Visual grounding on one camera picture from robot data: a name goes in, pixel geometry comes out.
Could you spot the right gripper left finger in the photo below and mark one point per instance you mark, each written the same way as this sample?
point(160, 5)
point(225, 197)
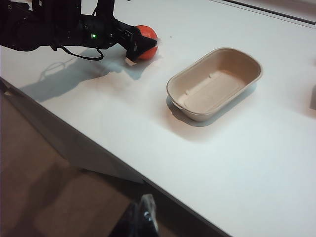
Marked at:
point(129, 223)

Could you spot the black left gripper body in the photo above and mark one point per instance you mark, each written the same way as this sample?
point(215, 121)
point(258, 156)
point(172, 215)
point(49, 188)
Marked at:
point(103, 32)

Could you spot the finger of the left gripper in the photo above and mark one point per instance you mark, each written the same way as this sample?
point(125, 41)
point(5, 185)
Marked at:
point(132, 55)
point(142, 39)

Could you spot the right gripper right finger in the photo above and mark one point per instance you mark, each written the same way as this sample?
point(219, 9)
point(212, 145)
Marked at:
point(148, 212)

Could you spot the orange fruit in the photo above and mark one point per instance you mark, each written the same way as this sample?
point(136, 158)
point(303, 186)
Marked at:
point(148, 53)

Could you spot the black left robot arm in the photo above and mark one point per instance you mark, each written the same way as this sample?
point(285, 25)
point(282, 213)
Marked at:
point(37, 22)

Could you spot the beige paper lunchbox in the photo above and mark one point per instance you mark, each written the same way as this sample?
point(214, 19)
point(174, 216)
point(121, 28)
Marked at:
point(214, 84)

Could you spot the crumpled brown paper bag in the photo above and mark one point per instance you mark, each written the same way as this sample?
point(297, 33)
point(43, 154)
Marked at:
point(312, 97)

